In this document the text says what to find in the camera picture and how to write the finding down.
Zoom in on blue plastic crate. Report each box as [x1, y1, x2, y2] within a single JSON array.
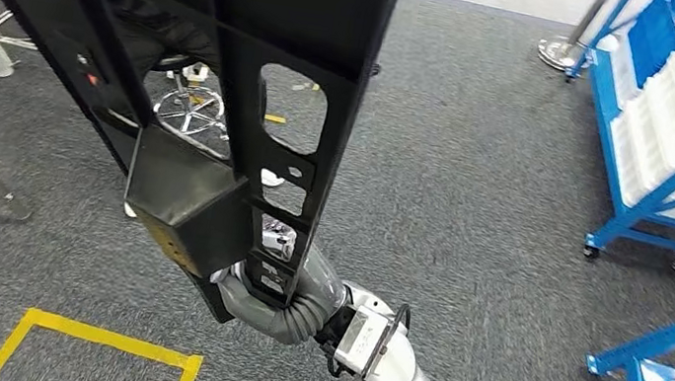
[[620, 0, 675, 93]]

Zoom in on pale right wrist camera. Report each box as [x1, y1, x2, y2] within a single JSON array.
[[330, 302, 405, 381]]

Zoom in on chrome base stool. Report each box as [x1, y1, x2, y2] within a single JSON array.
[[147, 50, 245, 146]]

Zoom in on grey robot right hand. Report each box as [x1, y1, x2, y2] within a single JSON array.
[[205, 211, 360, 326]]

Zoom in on long black plastic part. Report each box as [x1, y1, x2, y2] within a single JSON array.
[[0, 0, 405, 344]]

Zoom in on chrome stanchion post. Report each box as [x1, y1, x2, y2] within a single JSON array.
[[534, 0, 616, 79]]

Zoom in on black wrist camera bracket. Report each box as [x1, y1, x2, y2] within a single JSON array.
[[309, 291, 415, 381]]

